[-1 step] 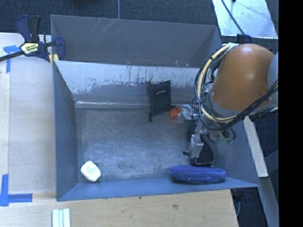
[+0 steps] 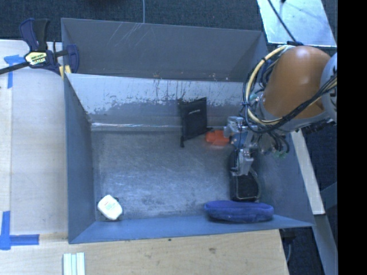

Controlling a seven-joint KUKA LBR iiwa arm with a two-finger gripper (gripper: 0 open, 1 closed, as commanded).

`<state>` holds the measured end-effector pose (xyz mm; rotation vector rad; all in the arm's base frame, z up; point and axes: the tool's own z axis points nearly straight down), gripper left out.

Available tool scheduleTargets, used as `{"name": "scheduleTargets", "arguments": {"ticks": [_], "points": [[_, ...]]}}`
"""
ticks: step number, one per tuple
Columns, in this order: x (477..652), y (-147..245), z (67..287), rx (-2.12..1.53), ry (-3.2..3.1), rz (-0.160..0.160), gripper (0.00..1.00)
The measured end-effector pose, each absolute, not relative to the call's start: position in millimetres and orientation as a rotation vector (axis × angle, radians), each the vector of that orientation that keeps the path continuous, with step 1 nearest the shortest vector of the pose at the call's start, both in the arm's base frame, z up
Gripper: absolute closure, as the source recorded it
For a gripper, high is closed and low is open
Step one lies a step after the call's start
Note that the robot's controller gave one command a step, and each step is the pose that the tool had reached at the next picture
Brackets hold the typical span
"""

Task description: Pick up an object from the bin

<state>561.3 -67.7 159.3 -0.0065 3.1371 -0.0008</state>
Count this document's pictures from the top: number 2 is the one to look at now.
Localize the orange toy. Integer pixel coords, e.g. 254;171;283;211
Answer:
205;129;231;147

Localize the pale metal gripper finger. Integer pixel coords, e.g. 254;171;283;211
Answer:
231;149;248;178
242;152;255;178

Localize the black flat pouch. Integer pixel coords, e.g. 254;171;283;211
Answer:
178;97;208;148

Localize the dark blue cloth pouch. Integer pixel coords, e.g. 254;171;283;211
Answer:
204;199;275;223

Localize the grey metal bin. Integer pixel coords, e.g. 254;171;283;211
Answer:
60;17;317;245

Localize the pale wood board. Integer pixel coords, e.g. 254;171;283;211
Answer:
10;66;69;236

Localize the white rounded packet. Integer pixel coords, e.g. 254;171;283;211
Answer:
97;194;124;221

